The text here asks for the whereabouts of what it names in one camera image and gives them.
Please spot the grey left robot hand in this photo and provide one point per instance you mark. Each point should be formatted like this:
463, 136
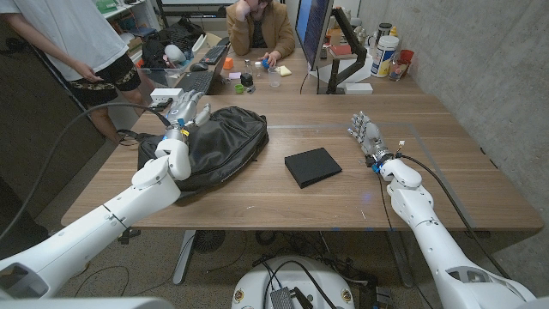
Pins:
182, 111

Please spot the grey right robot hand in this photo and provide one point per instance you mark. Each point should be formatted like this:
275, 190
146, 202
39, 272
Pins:
371, 137

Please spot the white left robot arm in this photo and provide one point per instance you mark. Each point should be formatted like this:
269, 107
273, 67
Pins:
107, 227

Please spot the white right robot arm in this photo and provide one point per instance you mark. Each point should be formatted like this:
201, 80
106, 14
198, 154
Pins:
433, 240

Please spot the black leather backpack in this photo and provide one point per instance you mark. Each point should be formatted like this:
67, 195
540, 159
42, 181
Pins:
236, 137

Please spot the black folder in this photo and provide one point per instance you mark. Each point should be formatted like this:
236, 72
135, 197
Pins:
312, 166

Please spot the white power adapter box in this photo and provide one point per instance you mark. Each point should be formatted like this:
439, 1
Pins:
165, 94

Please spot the black laptop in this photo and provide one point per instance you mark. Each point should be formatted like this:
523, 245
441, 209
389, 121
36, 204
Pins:
199, 79

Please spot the clear plastic bin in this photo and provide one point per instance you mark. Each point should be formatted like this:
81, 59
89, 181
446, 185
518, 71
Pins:
165, 76

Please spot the dark computer mouse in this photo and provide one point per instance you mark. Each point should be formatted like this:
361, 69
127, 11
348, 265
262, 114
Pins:
199, 67

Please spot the white flat box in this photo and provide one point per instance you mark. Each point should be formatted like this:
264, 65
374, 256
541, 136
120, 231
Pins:
358, 88

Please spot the grey white rounded object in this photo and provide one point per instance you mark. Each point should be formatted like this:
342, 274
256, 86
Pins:
175, 53

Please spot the pink sticky note pad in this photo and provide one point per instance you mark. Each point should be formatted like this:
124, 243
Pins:
234, 75

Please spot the black keyboard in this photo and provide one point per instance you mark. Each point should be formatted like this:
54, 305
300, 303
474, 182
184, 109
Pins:
213, 55

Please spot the orange cube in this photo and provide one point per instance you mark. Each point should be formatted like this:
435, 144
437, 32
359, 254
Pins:
228, 64

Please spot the small black jar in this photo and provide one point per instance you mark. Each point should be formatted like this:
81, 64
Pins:
246, 80

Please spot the black mesh bag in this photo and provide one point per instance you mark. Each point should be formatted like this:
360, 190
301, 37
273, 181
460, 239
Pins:
180, 34

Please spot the small clear glass vial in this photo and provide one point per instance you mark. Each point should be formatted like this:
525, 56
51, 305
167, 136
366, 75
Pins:
248, 67

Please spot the white wipes canister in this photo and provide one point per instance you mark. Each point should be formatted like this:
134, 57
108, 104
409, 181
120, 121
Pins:
384, 58

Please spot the white capped vial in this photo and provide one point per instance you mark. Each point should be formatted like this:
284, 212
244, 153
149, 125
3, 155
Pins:
257, 70

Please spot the red book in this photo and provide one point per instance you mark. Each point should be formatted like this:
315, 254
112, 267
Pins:
341, 50

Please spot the clear plastic cup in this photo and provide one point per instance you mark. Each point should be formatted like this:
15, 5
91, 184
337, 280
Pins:
274, 78

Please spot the black lidded tumbler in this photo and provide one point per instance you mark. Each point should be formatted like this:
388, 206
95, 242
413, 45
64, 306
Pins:
384, 31

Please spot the yellow bottle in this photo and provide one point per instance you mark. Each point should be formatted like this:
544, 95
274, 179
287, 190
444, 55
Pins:
393, 32

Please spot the white shelf unit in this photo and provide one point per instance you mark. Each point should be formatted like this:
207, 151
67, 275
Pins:
128, 13

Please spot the seated person in tan jacket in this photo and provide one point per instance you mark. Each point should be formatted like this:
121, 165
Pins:
270, 30

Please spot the computer monitor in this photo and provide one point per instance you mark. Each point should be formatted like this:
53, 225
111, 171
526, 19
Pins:
315, 30

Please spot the grey table leg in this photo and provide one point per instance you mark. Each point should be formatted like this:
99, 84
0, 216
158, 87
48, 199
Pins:
184, 257
401, 262

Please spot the black round floor fan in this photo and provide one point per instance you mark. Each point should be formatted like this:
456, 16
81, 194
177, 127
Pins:
209, 241

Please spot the standing person in white t-shirt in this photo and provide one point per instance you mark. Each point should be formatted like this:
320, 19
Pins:
73, 34

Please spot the black partition panel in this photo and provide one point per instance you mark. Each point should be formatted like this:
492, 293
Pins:
38, 129

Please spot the white robot torso base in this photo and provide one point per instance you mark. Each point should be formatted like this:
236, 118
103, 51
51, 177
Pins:
296, 279

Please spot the white monitor base plate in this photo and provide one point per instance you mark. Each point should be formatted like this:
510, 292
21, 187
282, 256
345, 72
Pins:
356, 70

